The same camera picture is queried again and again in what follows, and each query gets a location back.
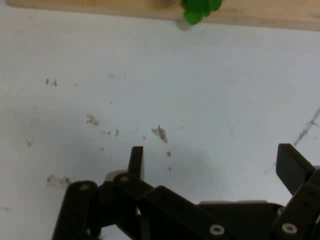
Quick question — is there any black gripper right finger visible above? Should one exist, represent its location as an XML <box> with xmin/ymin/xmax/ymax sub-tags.
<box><xmin>271</xmin><ymin>143</ymin><xmax>320</xmax><ymax>240</ymax></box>

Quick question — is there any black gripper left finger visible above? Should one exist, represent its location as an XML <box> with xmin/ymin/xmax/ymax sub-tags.
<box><xmin>51</xmin><ymin>146</ymin><xmax>233</xmax><ymax>240</ymax></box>

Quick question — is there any white radish with green leaves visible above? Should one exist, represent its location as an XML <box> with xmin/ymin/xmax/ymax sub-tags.
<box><xmin>180</xmin><ymin>0</ymin><xmax>224</xmax><ymax>26</ymax></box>

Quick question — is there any bamboo cutting board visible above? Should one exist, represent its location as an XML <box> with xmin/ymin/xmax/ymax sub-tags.
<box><xmin>4</xmin><ymin>0</ymin><xmax>320</xmax><ymax>32</ymax></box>

